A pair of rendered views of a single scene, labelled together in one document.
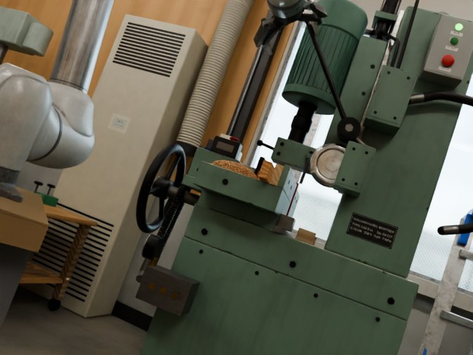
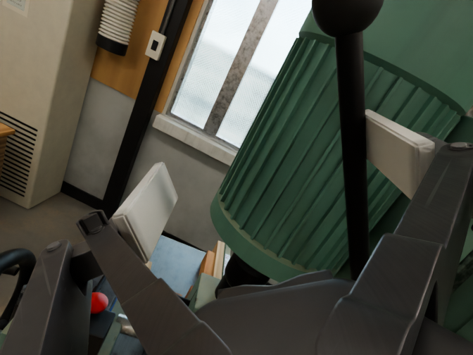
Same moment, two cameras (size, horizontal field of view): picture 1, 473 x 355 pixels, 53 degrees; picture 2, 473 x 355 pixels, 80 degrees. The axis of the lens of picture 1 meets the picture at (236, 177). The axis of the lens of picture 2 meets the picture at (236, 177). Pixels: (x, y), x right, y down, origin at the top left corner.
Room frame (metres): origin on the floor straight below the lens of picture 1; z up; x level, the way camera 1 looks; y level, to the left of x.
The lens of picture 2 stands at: (1.13, 0.06, 1.38)
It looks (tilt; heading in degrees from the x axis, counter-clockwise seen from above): 22 degrees down; 338
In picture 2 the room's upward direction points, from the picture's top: 28 degrees clockwise
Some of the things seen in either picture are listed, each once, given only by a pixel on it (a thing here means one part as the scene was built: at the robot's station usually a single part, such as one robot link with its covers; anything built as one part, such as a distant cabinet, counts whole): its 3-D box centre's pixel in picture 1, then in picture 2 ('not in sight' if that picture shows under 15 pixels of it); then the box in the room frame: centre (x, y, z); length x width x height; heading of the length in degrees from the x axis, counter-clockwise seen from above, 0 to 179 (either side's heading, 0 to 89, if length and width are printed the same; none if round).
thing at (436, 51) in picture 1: (448, 51); not in sight; (1.20, -0.41, 1.40); 0.10 x 0.06 x 0.16; 78
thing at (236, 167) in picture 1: (236, 168); not in sight; (1.18, 0.01, 0.91); 0.12 x 0.09 x 0.03; 78
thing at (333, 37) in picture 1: (324, 58); (337, 131); (1.41, -0.13, 1.35); 0.18 x 0.18 x 0.31
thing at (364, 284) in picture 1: (299, 258); not in sight; (1.38, -0.25, 0.76); 0.57 x 0.45 x 0.09; 78
